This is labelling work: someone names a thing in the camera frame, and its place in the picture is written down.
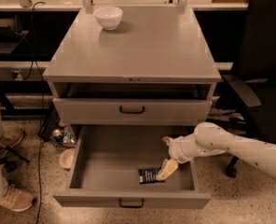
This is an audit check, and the metal can on floor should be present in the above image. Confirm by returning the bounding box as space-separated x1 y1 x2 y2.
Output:
52 129 63 142

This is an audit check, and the black office chair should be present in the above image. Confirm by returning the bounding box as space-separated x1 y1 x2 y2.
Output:
213 0 276 177

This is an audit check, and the dark blue rxbar wrapper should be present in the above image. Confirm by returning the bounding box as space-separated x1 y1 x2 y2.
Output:
138 168 159 184

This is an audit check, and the wall power outlet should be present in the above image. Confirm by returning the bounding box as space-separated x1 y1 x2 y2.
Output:
12 70 22 81

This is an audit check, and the white ceramic bowl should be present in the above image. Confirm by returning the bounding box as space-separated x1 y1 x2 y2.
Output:
93 7 123 30

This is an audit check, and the small beige floor dish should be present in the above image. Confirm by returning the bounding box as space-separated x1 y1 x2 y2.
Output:
59 148 75 169

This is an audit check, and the black power cable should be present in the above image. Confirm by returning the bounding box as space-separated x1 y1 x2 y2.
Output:
14 1 47 224

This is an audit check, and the black drawer handle lower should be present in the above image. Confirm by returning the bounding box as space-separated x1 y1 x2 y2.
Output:
118 199 145 209

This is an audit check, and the black drawer handle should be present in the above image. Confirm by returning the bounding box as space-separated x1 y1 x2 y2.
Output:
118 199 145 209
119 106 145 115

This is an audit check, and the tan sneaker near front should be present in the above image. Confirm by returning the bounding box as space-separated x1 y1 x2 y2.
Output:
0 185 36 212

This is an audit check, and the tan sneaker further back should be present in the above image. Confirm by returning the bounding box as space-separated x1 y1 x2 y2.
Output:
4 128 24 147

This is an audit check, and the grey drawer cabinet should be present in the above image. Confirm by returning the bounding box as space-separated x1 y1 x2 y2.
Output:
44 6 220 139

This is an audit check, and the black drawer handle upper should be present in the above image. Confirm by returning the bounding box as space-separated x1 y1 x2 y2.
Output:
119 106 145 115

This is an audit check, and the open grey middle drawer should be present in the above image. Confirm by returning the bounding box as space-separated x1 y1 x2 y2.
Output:
53 125 211 209

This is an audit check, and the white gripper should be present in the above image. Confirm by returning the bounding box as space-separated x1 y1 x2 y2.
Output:
156 135 197 181

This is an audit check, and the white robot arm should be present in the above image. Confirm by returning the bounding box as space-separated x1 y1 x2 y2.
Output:
156 122 276 181

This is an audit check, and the closed grey upper drawer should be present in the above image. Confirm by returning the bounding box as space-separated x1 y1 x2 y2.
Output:
53 98 212 126

